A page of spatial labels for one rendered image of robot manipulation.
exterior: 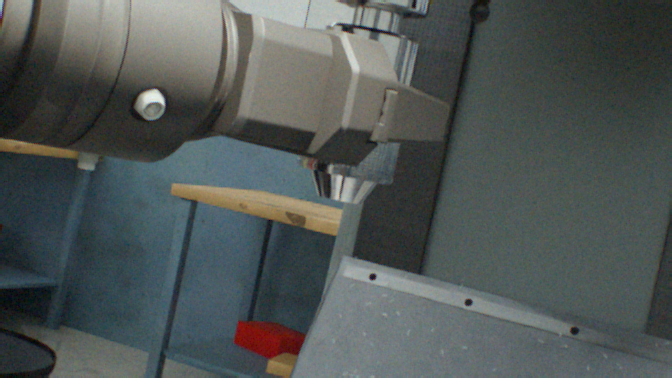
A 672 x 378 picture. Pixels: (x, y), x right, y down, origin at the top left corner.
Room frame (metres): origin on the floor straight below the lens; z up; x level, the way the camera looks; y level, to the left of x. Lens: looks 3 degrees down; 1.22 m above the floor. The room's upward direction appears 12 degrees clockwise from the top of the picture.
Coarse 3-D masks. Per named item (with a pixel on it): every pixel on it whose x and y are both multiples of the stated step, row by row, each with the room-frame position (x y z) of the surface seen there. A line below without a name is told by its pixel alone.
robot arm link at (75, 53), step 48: (0, 0) 0.41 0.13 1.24; (48, 0) 0.42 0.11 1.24; (96, 0) 0.43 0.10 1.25; (0, 48) 0.42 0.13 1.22; (48, 48) 0.42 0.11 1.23; (96, 48) 0.43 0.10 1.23; (0, 96) 0.43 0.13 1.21; (48, 96) 0.42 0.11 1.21; (96, 96) 0.43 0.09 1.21; (48, 144) 0.46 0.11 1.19
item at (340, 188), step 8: (312, 176) 0.56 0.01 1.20; (320, 176) 0.55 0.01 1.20; (328, 176) 0.55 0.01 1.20; (336, 176) 0.55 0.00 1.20; (320, 184) 0.55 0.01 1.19; (328, 184) 0.55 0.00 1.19; (336, 184) 0.55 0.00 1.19; (344, 184) 0.55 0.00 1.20; (352, 184) 0.55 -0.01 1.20; (360, 184) 0.55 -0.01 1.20; (368, 184) 0.55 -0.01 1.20; (320, 192) 0.56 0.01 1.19; (328, 192) 0.55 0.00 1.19; (336, 192) 0.55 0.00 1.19; (344, 192) 0.55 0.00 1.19; (352, 192) 0.55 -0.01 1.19; (360, 192) 0.55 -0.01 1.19; (368, 192) 0.56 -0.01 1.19; (344, 200) 0.55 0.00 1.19; (352, 200) 0.55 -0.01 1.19; (360, 200) 0.56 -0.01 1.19
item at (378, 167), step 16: (400, 64) 0.55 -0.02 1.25; (416, 64) 0.56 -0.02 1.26; (400, 80) 0.55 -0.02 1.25; (384, 144) 0.55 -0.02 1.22; (304, 160) 0.55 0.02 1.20; (320, 160) 0.54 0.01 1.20; (368, 160) 0.54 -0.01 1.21; (384, 160) 0.55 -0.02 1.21; (352, 176) 0.54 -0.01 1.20; (368, 176) 0.54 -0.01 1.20; (384, 176) 0.55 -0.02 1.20
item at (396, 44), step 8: (328, 24) 0.56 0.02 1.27; (336, 24) 0.55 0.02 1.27; (344, 24) 0.55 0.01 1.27; (352, 24) 0.54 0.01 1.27; (352, 32) 0.54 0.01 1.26; (360, 32) 0.54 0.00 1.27; (368, 32) 0.54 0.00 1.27; (376, 32) 0.54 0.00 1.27; (384, 32) 0.54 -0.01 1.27; (392, 32) 0.54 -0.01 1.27; (376, 40) 0.54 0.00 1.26; (384, 40) 0.54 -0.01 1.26; (392, 40) 0.54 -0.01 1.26; (400, 40) 0.54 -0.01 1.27; (408, 40) 0.55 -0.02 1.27; (416, 40) 0.56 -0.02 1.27; (392, 48) 0.54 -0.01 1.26; (400, 48) 0.54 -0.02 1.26; (408, 48) 0.55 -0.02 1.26; (416, 48) 0.55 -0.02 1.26; (400, 56) 0.55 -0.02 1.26; (408, 56) 0.55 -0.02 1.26; (416, 56) 0.56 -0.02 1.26
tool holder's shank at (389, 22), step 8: (360, 8) 0.56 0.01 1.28; (368, 8) 0.55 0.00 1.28; (376, 8) 0.55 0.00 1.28; (384, 8) 0.55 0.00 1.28; (392, 8) 0.55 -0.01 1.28; (352, 16) 0.56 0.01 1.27; (360, 16) 0.56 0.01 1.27; (368, 16) 0.55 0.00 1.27; (376, 16) 0.55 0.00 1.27; (384, 16) 0.55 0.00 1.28; (392, 16) 0.55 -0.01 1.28; (400, 16) 0.56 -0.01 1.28; (408, 16) 0.56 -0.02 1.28; (360, 24) 0.55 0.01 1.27; (368, 24) 0.55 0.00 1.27; (376, 24) 0.55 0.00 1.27; (384, 24) 0.55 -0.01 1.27; (392, 24) 0.56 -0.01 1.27
